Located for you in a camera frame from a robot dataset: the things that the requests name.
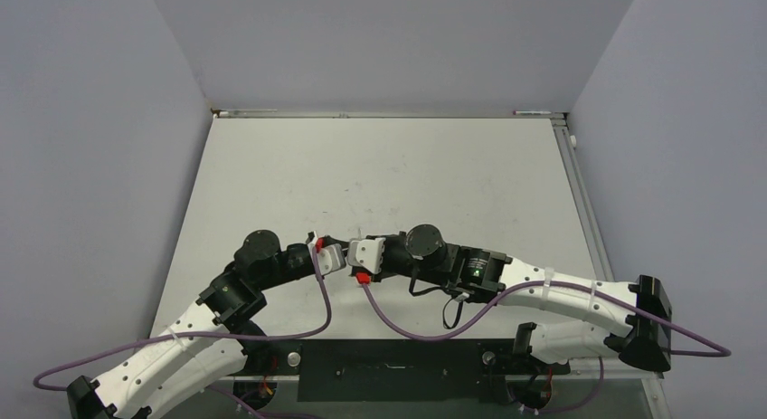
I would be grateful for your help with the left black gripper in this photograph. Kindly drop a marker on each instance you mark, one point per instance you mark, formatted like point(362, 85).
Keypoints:
point(344, 244)

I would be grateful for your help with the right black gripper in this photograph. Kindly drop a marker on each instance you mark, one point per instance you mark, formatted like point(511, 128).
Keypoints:
point(385, 271)

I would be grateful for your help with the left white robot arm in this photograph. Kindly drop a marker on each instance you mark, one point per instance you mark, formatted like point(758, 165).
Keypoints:
point(213, 338)

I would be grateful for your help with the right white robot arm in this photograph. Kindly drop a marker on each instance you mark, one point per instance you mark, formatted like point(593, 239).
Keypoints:
point(623, 319)

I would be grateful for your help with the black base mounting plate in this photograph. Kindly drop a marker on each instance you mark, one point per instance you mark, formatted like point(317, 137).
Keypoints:
point(399, 370)

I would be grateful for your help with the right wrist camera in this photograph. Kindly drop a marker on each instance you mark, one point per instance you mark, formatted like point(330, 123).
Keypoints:
point(366, 254)

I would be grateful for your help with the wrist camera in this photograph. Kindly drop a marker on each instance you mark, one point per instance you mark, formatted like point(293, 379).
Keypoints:
point(328, 254)
point(366, 254)

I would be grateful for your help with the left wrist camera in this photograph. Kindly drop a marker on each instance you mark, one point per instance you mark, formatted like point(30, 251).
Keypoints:
point(328, 254)

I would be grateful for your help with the aluminium rail back edge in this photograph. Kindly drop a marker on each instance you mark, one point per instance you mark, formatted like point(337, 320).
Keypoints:
point(423, 114)

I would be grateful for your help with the aluminium rail edge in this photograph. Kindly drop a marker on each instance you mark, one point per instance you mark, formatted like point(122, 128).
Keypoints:
point(591, 230)
point(423, 114)

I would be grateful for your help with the aluminium rail right edge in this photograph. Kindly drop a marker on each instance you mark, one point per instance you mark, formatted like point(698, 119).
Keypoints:
point(591, 230)

